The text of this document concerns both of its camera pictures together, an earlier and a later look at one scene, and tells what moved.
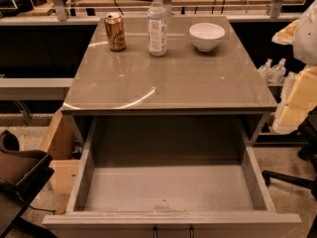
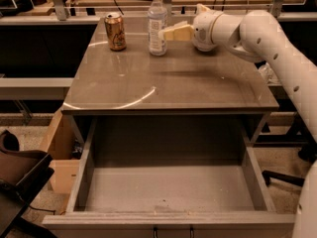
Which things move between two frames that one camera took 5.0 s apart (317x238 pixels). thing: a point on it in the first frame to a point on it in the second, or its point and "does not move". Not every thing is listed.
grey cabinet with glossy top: [186, 82] does not move
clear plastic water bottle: [158, 26] does not move
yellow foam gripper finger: [300, 102] to [181, 31]
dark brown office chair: [23, 173] does not move
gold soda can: [116, 32] does not move
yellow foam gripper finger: [285, 36] to [201, 8]
